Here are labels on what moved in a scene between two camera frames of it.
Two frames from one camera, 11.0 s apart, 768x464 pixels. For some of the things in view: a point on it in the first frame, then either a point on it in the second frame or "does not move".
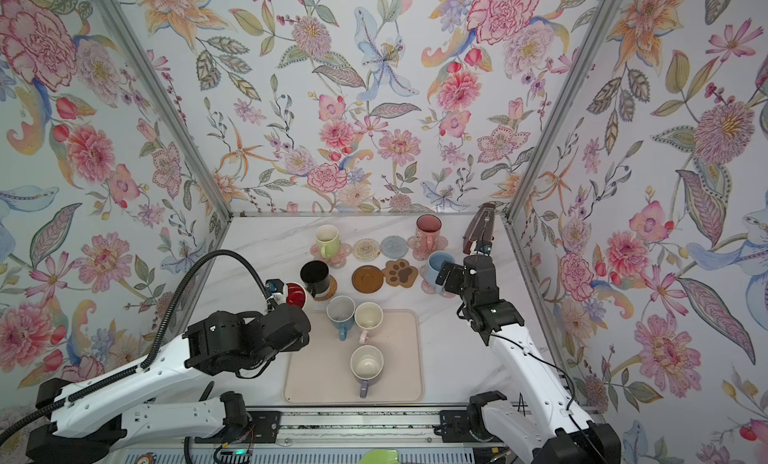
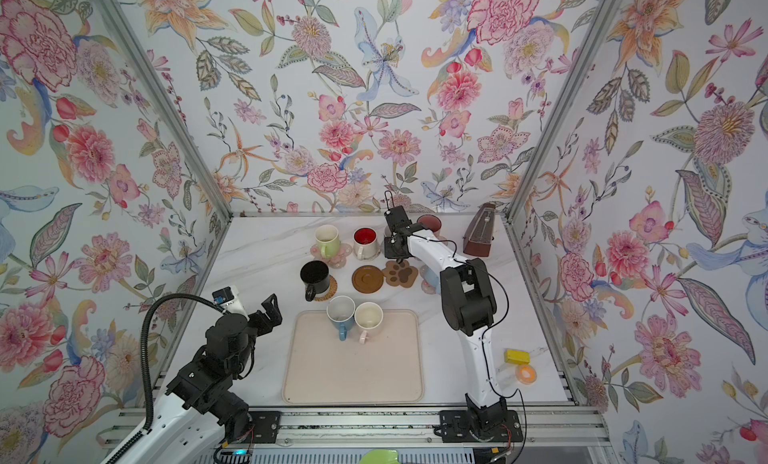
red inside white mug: [295, 294] to [365, 245]
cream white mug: [368, 315] does not move
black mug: [315, 275] does not move
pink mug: [428, 226] does not move
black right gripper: [459, 273] to [389, 248]
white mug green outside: [328, 238] does not move
